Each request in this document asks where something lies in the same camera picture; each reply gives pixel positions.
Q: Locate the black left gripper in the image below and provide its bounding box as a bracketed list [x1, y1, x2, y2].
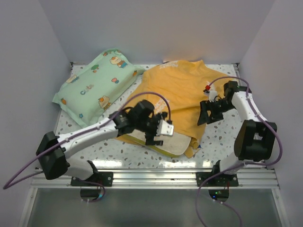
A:
[135, 111, 167, 144]

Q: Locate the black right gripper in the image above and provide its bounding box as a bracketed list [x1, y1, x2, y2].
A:
[197, 99, 236, 126]

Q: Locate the cream quilted pillow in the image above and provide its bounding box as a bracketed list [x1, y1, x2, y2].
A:
[123, 130, 191, 157]

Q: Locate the orange mickey mouse pillowcase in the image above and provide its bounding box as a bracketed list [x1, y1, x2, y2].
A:
[127, 60, 229, 158]

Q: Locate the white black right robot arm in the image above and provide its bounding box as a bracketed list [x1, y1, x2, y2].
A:
[197, 81, 277, 186]

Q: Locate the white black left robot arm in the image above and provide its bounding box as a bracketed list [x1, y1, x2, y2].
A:
[36, 100, 174, 186]

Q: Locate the green cartoon bear pillow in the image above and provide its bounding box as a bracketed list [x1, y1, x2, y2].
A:
[52, 49, 145, 128]

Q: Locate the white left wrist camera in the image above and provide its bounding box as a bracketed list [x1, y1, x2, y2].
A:
[156, 120, 174, 136]

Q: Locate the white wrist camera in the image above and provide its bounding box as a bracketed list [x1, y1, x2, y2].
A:
[156, 120, 174, 136]
[204, 85, 219, 102]

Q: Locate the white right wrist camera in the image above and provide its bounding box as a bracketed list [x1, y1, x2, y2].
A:
[204, 85, 219, 102]

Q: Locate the aluminium mounting rail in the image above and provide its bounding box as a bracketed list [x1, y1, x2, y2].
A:
[29, 168, 281, 189]

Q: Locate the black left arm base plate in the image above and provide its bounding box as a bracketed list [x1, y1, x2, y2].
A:
[71, 172, 114, 187]

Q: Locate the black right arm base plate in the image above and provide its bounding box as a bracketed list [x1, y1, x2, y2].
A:
[196, 172, 239, 187]

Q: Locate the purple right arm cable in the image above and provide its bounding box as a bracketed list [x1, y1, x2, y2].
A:
[194, 76, 284, 227]

